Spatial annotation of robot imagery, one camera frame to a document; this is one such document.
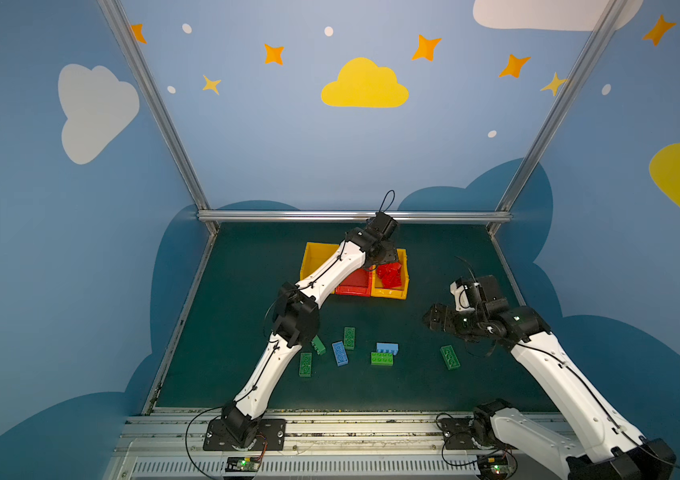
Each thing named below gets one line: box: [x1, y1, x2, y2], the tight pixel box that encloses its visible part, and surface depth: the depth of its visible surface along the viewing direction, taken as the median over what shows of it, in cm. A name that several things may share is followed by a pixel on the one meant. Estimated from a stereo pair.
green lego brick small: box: [311, 334, 326, 355], surface depth 90 cm
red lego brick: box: [376, 262, 402, 289], surface depth 103 cm
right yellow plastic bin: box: [370, 248, 410, 300], surface depth 100 cm
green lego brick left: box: [299, 352, 313, 377], surface depth 86 cm
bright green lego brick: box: [371, 352, 393, 366], surface depth 88 cm
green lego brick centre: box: [344, 326, 355, 350], surface depth 91 cm
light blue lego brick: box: [376, 343, 399, 355], surface depth 89 cm
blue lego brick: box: [332, 340, 349, 366], surface depth 90 cm
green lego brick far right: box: [440, 345, 461, 371], surface depth 88 cm
